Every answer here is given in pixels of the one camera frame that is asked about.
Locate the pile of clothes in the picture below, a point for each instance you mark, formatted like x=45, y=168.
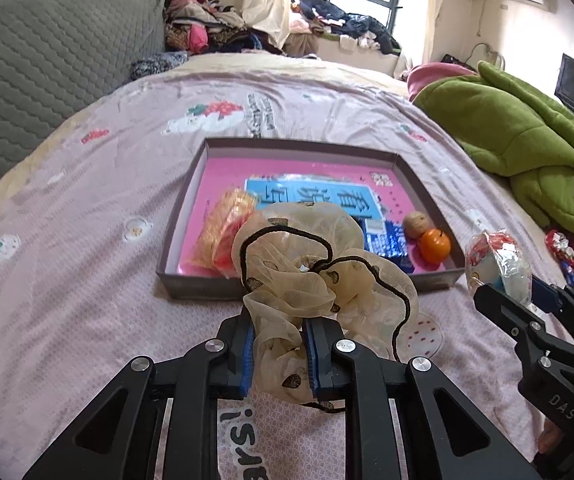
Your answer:
x=207, y=22

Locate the orange cracker packet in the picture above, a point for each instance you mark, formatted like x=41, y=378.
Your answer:
x=217, y=215

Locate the dark patterned cloth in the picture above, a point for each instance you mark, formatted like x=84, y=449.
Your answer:
x=157, y=65

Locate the walnut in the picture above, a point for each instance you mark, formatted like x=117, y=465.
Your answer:
x=416, y=224

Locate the person's right hand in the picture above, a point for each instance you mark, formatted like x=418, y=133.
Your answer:
x=551, y=440

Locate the grey quilted headboard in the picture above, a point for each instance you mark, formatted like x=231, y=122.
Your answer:
x=42, y=70

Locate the beige sheer scrunchie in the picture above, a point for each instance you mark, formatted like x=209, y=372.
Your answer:
x=292, y=260

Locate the pink pillow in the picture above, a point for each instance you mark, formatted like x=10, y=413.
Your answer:
x=434, y=77

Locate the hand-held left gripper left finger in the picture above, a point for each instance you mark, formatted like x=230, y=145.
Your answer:
x=247, y=355

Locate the pink and blue book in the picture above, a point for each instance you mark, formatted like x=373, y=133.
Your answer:
x=317, y=175

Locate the grey cardboard box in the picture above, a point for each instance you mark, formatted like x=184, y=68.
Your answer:
x=182, y=280

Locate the tangerine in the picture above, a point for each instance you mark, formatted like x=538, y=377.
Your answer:
x=436, y=246

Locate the red and white candy packet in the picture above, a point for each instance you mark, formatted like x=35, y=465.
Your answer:
x=558, y=244

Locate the clothes heap on window seat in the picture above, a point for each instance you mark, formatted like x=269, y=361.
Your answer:
x=347, y=22

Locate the printed pink bedsheet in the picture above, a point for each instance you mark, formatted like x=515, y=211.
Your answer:
x=92, y=210

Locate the white standing fan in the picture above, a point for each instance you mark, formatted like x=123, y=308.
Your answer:
x=473, y=52

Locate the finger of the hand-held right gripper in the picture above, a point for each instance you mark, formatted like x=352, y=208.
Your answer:
x=502, y=307
x=547, y=294

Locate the green fleece blanket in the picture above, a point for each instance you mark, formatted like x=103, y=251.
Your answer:
x=517, y=125

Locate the cream curtain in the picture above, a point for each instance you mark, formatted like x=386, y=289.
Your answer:
x=434, y=10
x=267, y=0

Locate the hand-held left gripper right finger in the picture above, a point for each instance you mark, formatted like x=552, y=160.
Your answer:
x=314, y=360

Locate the blue cookie packet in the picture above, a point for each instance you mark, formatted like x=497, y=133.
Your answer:
x=389, y=242

